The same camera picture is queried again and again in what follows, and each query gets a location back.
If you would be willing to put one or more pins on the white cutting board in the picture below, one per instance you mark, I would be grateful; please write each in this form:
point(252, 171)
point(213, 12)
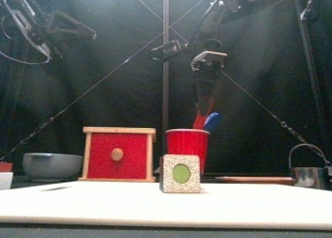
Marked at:
point(129, 206)

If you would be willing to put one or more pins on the grey bowl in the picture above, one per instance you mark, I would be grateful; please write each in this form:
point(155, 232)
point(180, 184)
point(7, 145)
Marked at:
point(51, 165)

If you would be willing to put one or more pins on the red plastic cup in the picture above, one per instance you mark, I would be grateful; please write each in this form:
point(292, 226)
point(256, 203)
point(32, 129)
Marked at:
point(187, 144)

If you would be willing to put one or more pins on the wooden box red drawer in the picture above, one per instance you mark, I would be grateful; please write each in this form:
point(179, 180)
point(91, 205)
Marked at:
point(117, 154)

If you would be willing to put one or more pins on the red and white block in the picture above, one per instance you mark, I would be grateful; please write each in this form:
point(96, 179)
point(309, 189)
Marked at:
point(5, 175)

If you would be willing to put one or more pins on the toy sushi block green centre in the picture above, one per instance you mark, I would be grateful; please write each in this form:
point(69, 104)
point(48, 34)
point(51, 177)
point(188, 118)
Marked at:
point(181, 174)

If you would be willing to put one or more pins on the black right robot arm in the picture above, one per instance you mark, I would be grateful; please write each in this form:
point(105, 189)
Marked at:
point(220, 15)

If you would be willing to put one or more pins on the brown wooden plate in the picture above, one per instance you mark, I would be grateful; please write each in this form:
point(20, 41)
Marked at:
point(255, 180)

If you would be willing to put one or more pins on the black side frame post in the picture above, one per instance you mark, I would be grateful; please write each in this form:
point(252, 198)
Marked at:
point(309, 70)

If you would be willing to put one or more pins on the black clamp on pole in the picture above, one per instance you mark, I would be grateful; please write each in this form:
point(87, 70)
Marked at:
point(165, 50)

